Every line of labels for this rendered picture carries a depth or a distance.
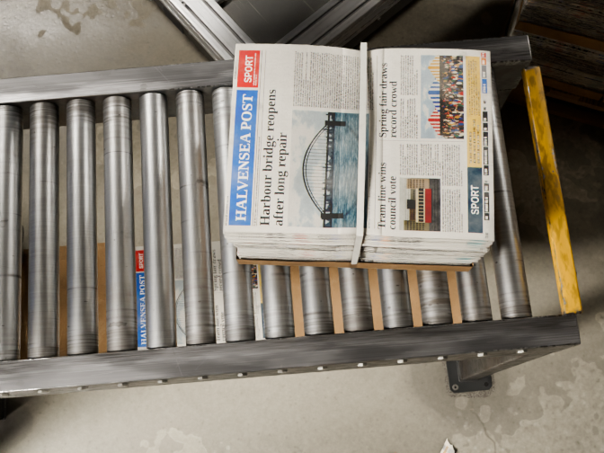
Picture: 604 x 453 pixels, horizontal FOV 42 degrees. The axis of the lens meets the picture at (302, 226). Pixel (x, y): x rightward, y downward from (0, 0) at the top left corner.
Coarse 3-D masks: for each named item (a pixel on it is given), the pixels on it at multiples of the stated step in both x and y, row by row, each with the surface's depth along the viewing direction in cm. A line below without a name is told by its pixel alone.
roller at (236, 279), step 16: (224, 96) 137; (224, 112) 136; (224, 128) 136; (224, 144) 135; (224, 160) 134; (224, 176) 133; (224, 192) 133; (224, 208) 132; (224, 240) 131; (224, 256) 130; (224, 272) 130; (240, 272) 129; (224, 288) 129; (240, 288) 128; (224, 304) 129; (240, 304) 128; (240, 320) 127; (240, 336) 126
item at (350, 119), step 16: (352, 64) 113; (368, 64) 113; (352, 80) 112; (368, 80) 112; (352, 96) 112; (368, 96) 112; (352, 112) 111; (368, 112) 111; (352, 128) 111; (368, 128) 110; (352, 144) 110; (368, 144) 110; (352, 160) 109; (368, 160) 109; (352, 176) 109; (368, 176) 108; (352, 192) 108; (368, 192) 108; (352, 208) 107; (368, 208) 107; (352, 224) 107; (368, 224) 107; (352, 240) 110; (368, 240) 110; (336, 256) 122; (368, 256) 122
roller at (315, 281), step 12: (300, 276) 130; (312, 276) 128; (324, 276) 129; (300, 288) 130; (312, 288) 128; (324, 288) 128; (312, 300) 127; (324, 300) 128; (312, 312) 127; (324, 312) 127; (312, 324) 127; (324, 324) 127
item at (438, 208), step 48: (384, 96) 112; (432, 96) 111; (480, 96) 111; (384, 144) 110; (432, 144) 109; (480, 144) 109; (384, 192) 108; (432, 192) 108; (480, 192) 107; (384, 240) 108; (432, 240) 107; (480, 240) 106
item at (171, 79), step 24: (384, 48) 139; (408, 48) 139; (432, 48) 139; (456, 48) 138; (480, 48) 138; (504, 48) 138; (528, 48) 138; (96, 72) 139; (120, 72) 139; (144, 72) 139; (168, 72) 138; (192, 72) 138; (216, 72) 138; (504, 72) 142; (0, 96) 138; (24, 96) 138; (48, 96) 138; (72, 96) 138; (96, 96) 138; (168, 96) 140; (24, 120) 145; (96, 120) 148
